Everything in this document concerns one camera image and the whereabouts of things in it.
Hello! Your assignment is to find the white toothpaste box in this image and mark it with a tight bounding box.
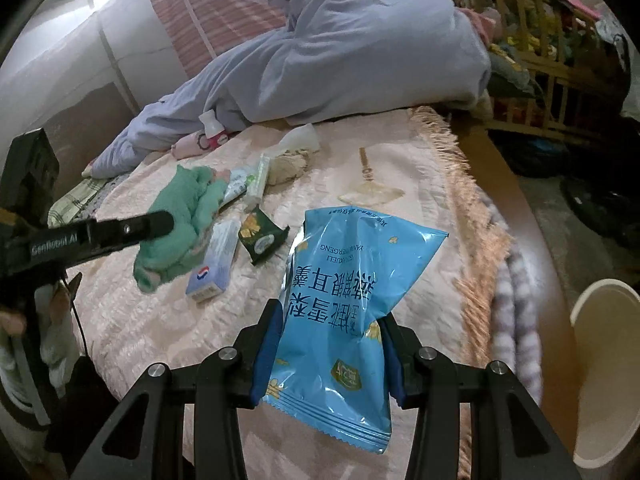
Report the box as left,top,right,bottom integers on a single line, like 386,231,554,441
186,219,241,302

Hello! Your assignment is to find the blue snack bag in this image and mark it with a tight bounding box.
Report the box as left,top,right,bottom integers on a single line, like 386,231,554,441
264,206,447,454

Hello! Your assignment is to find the green fluffy cloth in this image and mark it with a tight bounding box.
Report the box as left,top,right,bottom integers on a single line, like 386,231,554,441
134,166,230,294

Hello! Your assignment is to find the dark green snack packet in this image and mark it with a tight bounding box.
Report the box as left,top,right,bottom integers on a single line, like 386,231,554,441
239,206,290,266

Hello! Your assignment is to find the clear plastic wrapper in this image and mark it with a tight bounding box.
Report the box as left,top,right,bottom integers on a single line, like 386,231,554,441
219,167,252,209

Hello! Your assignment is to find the cream trash bucket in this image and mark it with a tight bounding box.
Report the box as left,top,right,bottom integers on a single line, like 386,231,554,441
570,278,639,469

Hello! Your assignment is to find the white gloved hand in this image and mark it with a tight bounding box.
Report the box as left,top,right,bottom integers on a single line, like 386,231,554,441
1,282,80,428

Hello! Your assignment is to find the green plaid cloth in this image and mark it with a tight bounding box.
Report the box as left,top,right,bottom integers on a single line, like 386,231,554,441
48,178,108,228

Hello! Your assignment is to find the grey striped fuzzy blanket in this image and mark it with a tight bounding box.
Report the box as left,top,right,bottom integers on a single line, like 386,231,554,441
478,191,544,403

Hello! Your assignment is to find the pink textured bedspread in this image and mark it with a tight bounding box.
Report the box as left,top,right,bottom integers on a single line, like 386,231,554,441
64,105,511,480

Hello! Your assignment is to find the pink roll pouch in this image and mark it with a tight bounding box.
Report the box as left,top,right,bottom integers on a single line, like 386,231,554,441
170,131,212,160

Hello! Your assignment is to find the white pink bottle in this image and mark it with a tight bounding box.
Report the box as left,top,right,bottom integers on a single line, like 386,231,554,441
198,110,231,151

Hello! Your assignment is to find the white mosquito net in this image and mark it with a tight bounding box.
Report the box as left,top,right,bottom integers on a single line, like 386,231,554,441
49,0,312,76

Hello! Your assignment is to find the beige crumpled cloth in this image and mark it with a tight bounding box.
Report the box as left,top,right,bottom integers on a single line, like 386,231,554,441
267,150,310,186

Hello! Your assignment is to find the light blue duvet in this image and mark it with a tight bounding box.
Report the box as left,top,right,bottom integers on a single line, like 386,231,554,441
87,0,491,179

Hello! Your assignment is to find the wooden baby crib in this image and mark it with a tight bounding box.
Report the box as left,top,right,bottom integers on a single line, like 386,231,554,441
454,0,606,143

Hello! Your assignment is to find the brown wooden bed frame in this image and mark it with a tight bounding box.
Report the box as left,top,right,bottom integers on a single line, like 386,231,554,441
451,119,580,451

